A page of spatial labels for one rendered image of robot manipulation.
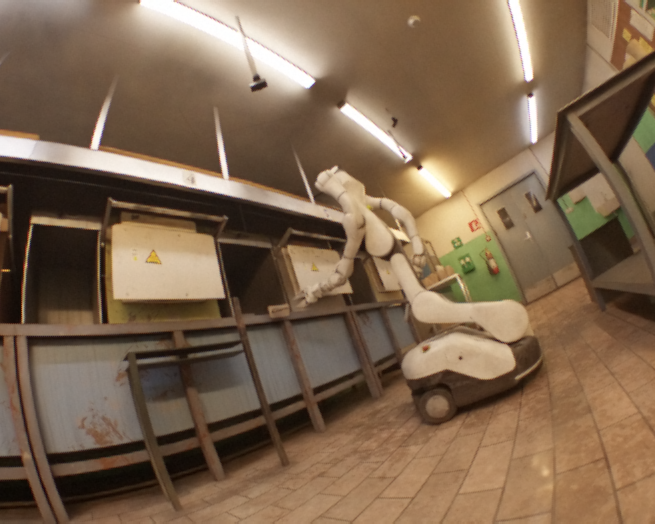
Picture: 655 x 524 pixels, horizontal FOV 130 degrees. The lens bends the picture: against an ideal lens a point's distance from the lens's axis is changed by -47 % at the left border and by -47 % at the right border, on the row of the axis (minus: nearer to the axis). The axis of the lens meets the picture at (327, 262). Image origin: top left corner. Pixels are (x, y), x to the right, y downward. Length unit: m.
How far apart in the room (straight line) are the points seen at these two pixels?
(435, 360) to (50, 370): 1.68
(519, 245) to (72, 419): 5.85
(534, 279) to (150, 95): 5.76
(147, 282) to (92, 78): 1.57
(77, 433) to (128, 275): 0.78
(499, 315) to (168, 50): 2.48
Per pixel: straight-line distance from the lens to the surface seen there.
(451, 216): 5.78
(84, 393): 1.49
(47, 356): 1.52
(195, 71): 2.31
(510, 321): 1.37
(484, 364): 1.24
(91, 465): 1.50
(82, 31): 2.26
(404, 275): 1.47
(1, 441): 1.56
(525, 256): 5.52
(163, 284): 1.49
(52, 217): 1.70
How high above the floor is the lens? 0.45
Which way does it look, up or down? 19 degrees up
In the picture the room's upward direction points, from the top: 20 degrees counter-clockwise
